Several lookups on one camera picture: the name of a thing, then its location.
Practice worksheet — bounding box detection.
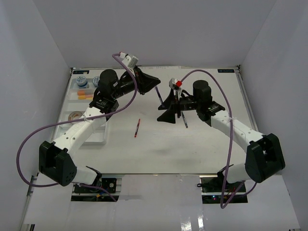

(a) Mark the orange capped highlighter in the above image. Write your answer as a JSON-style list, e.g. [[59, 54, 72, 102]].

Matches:
[[77, 90, 94, 96]]

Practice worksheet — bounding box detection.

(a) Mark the black logo sticker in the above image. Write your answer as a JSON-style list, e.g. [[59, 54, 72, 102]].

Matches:
[[218, 69, 235, 73], [72, 70, 90, 75]]

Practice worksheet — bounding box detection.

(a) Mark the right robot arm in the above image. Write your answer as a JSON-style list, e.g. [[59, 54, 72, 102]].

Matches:
[[157, 78, 285, 192]]

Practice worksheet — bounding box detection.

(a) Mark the white compartment tray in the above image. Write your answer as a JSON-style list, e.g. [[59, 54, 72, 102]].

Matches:
[[59, 75, 109, 145]]

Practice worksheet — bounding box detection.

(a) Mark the blue cleaning gel jar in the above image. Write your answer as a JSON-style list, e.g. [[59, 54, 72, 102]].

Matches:
[[92, 76, 100, 88], [76, 76, 89, 89]]

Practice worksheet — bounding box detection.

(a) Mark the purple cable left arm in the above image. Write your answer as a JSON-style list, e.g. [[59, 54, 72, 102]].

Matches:
[[15, 51, 139, 202]]

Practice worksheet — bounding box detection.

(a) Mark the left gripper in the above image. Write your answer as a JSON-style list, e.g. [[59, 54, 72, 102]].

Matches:
[[112, 65, 160, 100]]

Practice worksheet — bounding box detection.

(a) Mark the purple gel pen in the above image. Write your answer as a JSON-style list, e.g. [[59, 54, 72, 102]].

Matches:
[[155, 86, 164, 107]]

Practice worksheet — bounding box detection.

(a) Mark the black logo sticker right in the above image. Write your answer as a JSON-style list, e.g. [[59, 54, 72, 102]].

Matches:
[[218, 69, 235, 73]]

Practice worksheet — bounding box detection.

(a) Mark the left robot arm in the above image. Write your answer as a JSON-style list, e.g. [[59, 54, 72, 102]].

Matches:
[[38, 52, 161, 192]]

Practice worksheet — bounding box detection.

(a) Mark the pink highlighter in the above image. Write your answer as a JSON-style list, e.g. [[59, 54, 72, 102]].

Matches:
[[78, 94, 93, 100]]

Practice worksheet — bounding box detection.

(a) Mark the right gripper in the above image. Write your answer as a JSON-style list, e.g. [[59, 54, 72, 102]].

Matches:
[[157, 89, 201, 124]]

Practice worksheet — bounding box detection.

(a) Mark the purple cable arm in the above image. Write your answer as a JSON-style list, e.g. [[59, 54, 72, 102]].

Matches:
[[179, 69, 257, 209], [15, 51, 139, 202]]

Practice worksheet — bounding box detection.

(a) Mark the large clear tape roll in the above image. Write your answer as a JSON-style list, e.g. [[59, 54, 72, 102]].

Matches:
[[68, 111, 83, 121]]

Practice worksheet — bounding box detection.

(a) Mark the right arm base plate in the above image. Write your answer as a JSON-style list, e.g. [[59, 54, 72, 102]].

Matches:
[[196, 167, 248, 204]]

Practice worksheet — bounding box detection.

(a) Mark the aluminium table rail right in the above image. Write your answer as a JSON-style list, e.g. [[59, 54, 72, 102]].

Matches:
[[235, 64, 275, 175]]

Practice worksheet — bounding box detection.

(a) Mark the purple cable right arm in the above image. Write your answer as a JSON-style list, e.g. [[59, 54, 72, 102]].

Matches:
[[179, 69, 257, 209]]

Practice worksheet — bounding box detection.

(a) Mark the red gel pen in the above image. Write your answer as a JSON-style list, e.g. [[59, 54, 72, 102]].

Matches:
[[134, 118, 141, 138]]

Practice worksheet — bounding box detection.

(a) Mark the black gel pen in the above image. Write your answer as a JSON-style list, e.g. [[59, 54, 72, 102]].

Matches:
[[181, 112, 188, 128]]

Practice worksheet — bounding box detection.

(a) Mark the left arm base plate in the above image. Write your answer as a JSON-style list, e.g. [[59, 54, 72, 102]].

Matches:
[[71, 178, 121, 202]]

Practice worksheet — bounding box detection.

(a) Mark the black logo sticker left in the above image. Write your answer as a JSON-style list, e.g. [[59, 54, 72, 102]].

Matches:
[[72, 70, 90, 75]]

